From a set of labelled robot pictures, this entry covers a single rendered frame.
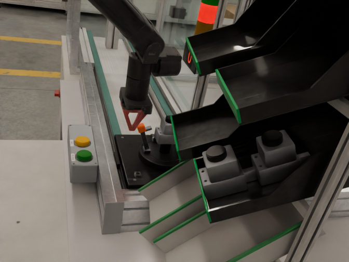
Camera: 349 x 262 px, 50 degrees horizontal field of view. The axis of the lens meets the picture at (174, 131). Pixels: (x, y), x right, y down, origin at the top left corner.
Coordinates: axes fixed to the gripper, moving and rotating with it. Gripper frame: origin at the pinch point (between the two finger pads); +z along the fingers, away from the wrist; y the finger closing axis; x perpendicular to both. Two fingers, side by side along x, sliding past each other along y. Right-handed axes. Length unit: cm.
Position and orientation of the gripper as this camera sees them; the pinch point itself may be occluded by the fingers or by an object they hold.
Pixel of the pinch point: (132, 127)
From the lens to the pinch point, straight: 98.8
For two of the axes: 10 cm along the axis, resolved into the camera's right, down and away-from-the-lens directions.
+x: -9.5, -0.1, -3.1
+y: -2.6, -5.2, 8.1
